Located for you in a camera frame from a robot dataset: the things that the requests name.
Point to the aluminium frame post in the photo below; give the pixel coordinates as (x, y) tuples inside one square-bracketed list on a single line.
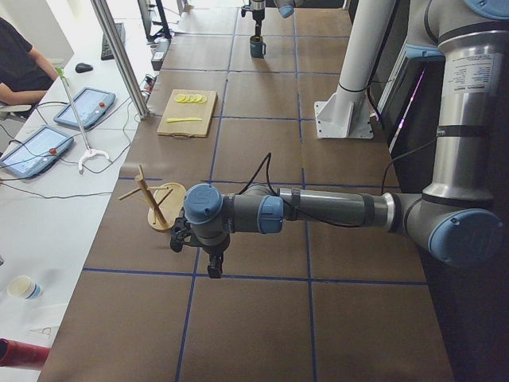
[(107, 23)]

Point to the paper cup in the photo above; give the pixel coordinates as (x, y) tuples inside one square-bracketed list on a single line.
[(24, 287)]

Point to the wooden cutting board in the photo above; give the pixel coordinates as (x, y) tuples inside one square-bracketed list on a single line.
[(181, 110)]

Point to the person in black shirt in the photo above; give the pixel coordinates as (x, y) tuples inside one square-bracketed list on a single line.
[(26, 74)]

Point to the wooden cup storage rack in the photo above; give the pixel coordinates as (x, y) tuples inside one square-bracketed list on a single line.
[(165, 201)]

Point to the red cylinder object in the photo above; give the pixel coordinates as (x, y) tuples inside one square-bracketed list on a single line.
[(16, 354)]

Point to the black computer mouse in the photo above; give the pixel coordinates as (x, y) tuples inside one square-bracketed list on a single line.
[(82, 68)]

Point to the teach pendant tablet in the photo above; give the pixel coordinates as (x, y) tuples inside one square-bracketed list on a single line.
[(91, 105), (37, 153)]

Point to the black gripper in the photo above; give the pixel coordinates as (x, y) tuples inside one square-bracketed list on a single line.
[(213, 249), (258, 14)]

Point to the teal mug yellow inside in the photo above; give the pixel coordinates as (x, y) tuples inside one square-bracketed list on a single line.
[(257, 47)]

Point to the metal reacher grabber tool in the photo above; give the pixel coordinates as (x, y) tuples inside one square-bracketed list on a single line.
[(89, 152)]

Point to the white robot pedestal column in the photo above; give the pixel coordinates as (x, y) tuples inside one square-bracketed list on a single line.
[(346, 113)]

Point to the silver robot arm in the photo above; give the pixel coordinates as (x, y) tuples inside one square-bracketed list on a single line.
[(285, 8), (451, 217)]

